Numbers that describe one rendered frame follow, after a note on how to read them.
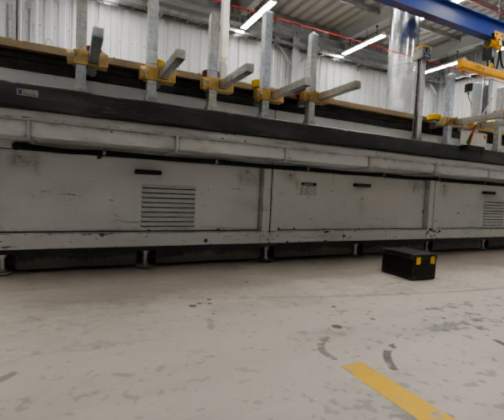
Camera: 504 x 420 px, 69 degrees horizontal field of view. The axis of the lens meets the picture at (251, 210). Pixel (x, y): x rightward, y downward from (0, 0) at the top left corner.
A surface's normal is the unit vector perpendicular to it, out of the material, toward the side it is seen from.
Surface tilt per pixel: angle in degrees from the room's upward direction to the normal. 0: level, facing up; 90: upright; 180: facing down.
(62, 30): 90
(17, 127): 90
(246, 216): 90
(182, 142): 90
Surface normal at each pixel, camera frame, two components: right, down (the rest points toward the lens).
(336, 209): 0.44, 0.07
